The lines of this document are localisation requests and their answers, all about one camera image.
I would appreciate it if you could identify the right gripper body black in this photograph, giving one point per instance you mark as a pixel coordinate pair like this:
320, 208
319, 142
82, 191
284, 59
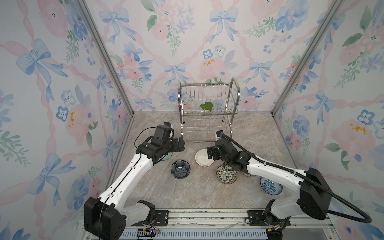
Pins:
216, 155

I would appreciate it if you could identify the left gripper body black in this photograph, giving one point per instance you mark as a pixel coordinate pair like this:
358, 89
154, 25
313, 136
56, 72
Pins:
173, 146

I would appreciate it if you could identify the white bowl orange outside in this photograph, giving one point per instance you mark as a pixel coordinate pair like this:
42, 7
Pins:
201, 158

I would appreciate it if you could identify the stainless steel dish rack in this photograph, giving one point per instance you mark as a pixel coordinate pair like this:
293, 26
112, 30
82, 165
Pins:
198, 126

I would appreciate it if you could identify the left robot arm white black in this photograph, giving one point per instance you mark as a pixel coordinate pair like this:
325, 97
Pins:
106, 217

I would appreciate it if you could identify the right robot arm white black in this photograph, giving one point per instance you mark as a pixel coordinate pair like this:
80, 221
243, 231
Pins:
306, 199

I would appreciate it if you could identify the green leaf-shaped dish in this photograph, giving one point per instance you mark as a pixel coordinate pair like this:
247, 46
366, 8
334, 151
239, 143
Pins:
207, 107

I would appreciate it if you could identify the pale green plate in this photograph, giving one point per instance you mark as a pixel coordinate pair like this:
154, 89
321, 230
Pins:
168, 156

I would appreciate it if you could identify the black white floral bowl front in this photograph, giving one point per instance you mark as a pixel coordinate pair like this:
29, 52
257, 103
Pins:
226, 174

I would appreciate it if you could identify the black white floral bowl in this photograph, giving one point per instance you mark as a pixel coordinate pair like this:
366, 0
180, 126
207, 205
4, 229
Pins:
249, 175
226, 174

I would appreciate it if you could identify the dark blue flower bowl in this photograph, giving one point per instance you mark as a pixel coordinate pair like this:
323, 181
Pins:
180, 169

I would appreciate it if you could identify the black white floral bowl right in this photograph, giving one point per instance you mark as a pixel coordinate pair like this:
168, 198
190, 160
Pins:
249, 175

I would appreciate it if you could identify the blue white patterned plate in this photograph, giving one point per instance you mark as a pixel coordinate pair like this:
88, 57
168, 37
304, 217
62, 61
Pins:
270, 187

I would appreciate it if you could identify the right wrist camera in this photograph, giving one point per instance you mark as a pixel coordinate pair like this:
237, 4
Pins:
219, 134

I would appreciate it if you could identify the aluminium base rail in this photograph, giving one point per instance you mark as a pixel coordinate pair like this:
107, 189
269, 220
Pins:
228, 224

